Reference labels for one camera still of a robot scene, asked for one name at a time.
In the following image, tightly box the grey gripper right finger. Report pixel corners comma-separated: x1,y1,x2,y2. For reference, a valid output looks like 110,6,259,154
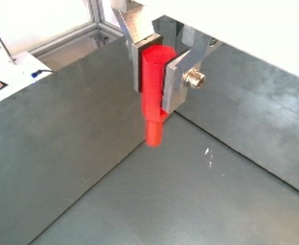
163,27,223,113

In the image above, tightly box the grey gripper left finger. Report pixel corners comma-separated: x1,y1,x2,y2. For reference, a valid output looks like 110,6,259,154
110,0,163,92

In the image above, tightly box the red stepped cylinder peg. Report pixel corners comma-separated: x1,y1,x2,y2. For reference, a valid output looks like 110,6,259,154
141,45,176,147

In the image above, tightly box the white control box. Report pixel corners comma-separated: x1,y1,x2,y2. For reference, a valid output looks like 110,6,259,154
0,37,53,101

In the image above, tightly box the aluminium frame profile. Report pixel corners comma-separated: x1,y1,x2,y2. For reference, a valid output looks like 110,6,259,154
30,0,123,57

